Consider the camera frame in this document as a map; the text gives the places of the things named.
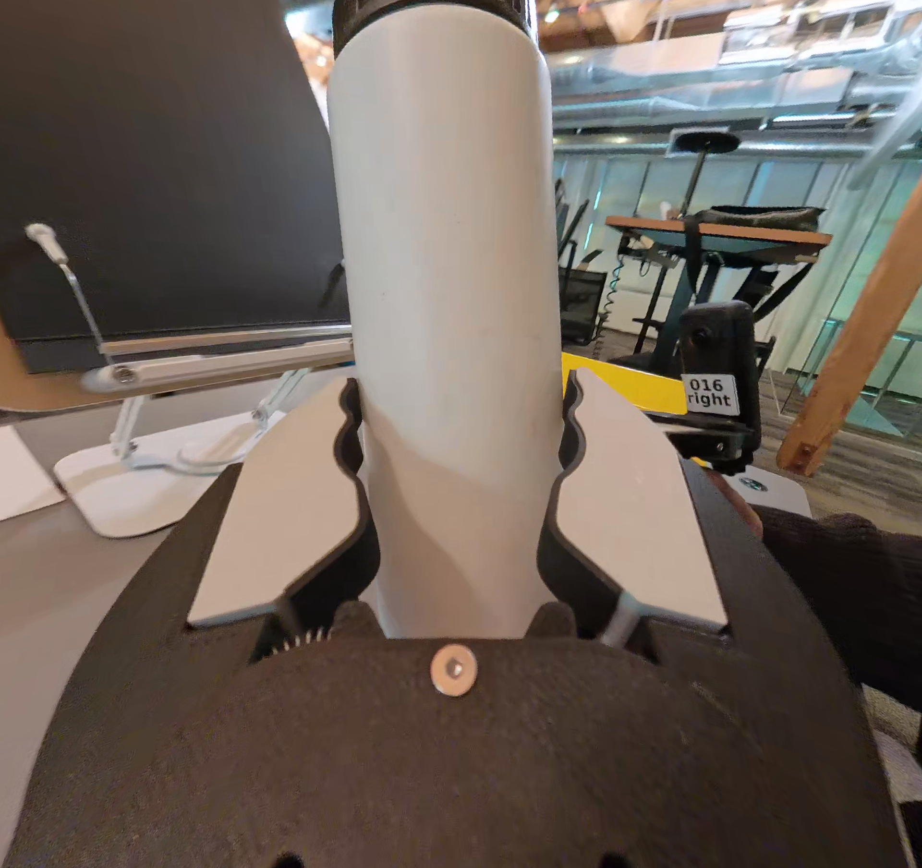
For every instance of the person's right hand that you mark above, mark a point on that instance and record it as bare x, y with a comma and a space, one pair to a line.
742, 504

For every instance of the black bag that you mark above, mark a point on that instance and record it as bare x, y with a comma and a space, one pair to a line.
756, 218

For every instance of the black mesh office chair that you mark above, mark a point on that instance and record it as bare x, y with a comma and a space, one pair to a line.
580, 306

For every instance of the printed paper sheet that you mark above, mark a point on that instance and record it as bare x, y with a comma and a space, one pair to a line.
21, 472

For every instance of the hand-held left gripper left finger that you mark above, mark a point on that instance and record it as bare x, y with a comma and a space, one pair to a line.
281, 508

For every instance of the yellow plastic bin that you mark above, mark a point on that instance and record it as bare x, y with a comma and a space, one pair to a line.
627, 385

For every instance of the black panel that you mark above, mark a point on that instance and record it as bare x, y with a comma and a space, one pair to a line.
144, 162

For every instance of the white water bottle black cap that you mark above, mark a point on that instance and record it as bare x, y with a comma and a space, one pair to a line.
446, 234

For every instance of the wooden background desk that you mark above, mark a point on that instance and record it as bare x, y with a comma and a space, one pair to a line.
648, 223

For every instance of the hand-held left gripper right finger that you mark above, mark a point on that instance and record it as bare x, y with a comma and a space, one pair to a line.
634, 515

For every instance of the silver air duct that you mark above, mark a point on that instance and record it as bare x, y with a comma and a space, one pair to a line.
648, 68

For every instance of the black round pole stand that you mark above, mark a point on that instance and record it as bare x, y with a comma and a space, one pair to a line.
706, 142

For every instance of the wooden post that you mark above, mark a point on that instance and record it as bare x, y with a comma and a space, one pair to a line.
850, 349

